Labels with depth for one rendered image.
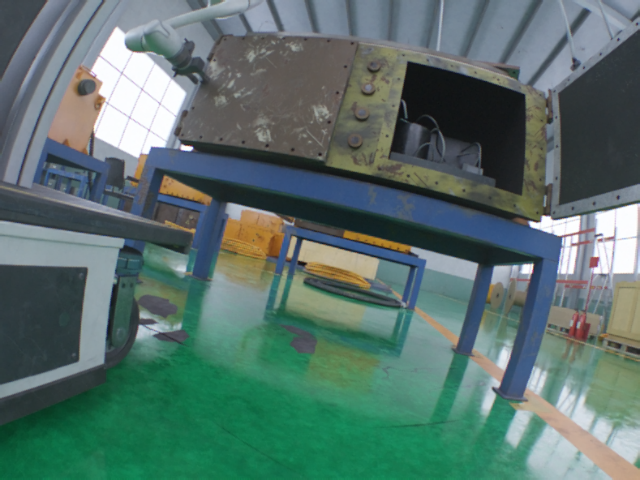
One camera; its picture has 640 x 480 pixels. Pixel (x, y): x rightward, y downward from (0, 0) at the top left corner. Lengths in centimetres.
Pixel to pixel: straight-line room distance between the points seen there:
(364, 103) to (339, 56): 24
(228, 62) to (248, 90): 22
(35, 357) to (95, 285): 14
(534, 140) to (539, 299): 60
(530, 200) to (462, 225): 29
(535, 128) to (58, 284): 141
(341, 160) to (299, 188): 18
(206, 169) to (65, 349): 98
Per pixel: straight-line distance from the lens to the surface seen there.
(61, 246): 40
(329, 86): 119
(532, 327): 122
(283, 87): 124
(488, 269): 184
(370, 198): 106
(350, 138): 109
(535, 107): 138
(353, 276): 553
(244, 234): 751
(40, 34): 71
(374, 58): 130
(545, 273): 122
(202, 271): 201
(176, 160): 138
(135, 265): 61
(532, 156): 125
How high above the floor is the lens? 34
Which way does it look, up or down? 3 degrees up
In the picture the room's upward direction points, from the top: 15 degrees clockwise
